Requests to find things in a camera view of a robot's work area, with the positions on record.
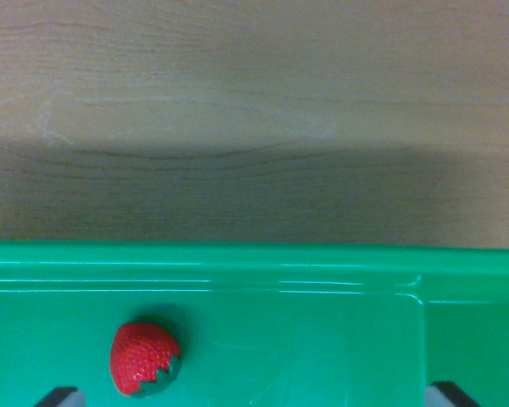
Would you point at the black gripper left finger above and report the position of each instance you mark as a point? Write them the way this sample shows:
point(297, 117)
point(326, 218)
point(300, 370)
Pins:
point(63, 397)

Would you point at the red toy strawberry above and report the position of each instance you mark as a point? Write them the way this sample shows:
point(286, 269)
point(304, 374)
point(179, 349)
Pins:
point(142, 358)

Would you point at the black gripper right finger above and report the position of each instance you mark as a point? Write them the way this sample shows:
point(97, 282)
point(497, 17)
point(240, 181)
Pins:
point(447, 396)

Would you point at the green plastic tray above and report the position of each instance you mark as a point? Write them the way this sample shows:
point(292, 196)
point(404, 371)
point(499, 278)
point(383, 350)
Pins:
point(301, 330)

